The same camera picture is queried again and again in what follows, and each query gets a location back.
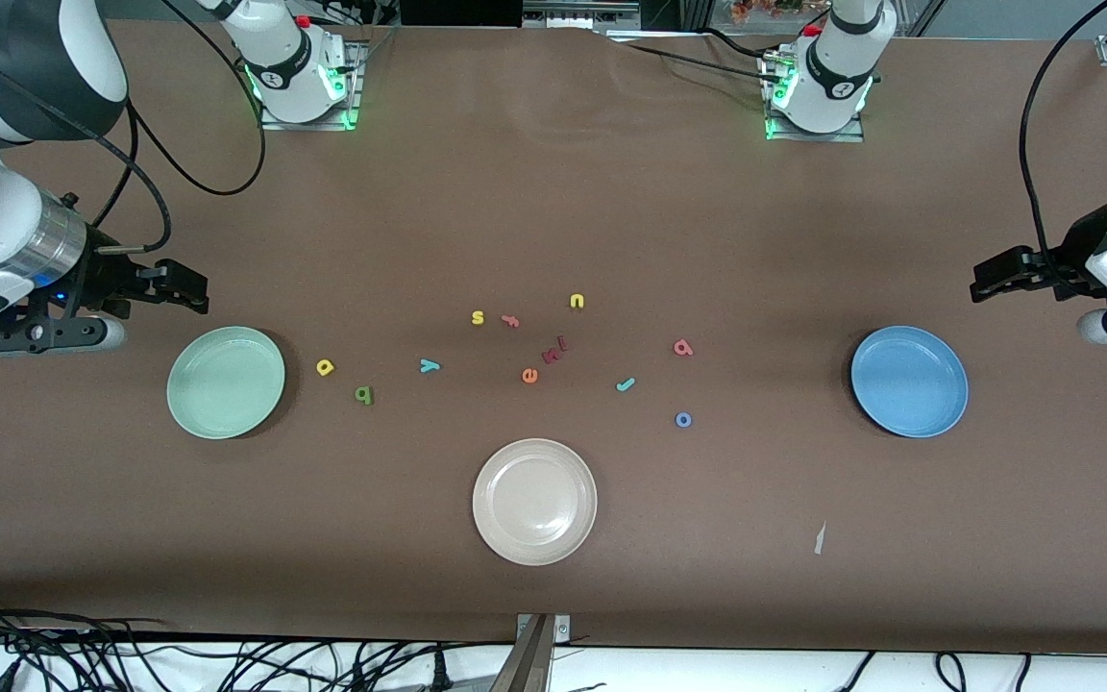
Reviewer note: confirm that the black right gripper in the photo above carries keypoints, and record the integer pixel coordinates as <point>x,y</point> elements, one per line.
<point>110,281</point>

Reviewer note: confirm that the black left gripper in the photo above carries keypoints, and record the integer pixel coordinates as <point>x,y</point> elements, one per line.
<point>1065,266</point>

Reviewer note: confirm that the green letter b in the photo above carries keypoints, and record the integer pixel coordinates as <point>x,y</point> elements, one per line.
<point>370,394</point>

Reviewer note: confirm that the red letter a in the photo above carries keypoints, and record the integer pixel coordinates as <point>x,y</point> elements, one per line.
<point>689,351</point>

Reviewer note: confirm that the green plate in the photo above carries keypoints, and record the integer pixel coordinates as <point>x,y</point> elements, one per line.
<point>227,384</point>

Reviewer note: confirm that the blue plate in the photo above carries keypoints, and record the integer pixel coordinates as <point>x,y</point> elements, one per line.
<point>909,382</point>

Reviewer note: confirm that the small grey paper scrap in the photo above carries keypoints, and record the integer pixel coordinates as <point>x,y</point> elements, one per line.
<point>820,538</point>

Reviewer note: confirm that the orange artificial flowers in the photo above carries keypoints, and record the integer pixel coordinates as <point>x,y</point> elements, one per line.
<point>765,10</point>

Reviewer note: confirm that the brown paper table cover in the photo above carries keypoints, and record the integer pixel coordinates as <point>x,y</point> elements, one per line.
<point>553,192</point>

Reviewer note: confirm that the beige plate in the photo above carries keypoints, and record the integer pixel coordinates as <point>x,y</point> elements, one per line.
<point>534,502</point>

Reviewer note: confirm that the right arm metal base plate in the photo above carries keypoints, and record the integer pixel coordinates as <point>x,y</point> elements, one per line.
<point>308,123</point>

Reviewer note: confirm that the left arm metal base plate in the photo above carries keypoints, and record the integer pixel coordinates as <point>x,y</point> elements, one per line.
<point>813,136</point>

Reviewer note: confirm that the grey metal bracket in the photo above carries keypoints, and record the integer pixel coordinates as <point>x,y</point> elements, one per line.
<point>539,639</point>

